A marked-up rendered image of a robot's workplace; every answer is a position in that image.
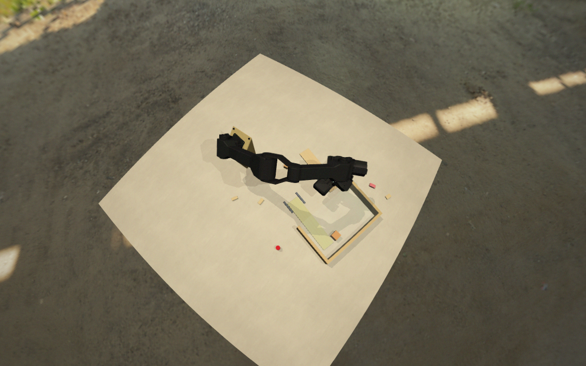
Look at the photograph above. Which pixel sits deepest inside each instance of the tan strip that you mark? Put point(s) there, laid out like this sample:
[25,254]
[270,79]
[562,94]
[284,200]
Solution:
[310,158]

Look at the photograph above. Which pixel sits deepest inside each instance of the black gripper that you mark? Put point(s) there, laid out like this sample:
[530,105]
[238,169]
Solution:
[323,185]

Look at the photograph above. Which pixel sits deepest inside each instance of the pale yellow flat strip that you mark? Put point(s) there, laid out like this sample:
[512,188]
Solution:
[299,209]

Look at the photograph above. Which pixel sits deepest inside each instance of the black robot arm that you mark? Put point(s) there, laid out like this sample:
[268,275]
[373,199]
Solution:
[263,166]

